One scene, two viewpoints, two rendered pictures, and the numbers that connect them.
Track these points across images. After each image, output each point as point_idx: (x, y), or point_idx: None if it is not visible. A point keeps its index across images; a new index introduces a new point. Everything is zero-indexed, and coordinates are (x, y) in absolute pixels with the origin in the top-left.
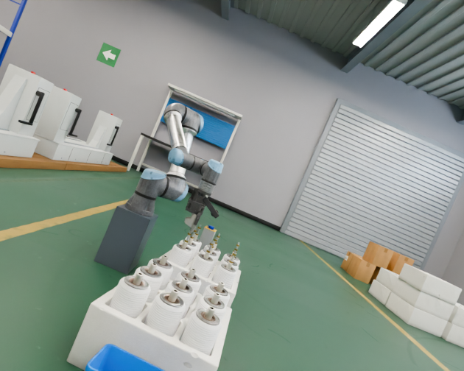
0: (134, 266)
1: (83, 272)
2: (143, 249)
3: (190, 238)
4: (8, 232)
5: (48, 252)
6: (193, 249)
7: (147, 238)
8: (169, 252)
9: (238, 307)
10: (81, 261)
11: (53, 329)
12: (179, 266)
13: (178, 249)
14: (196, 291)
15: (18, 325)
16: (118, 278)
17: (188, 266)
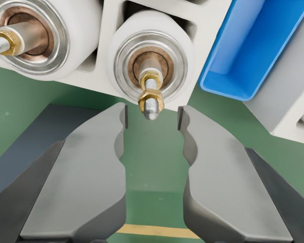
0: (75, 108)
1: (163, 160)
2: (42, 127)
3: (25, 47)
4: (125, 230)
5: (139, 198)
6: (70, 3)
7: (31, 148)
8: (93, 87)
9: None
10: (132, 170)
11: (303, 149)
12: (196, 46)
13: (185, 89)
14: None
15: (300, 170)
16: (145, 120)
17: (173, 6)
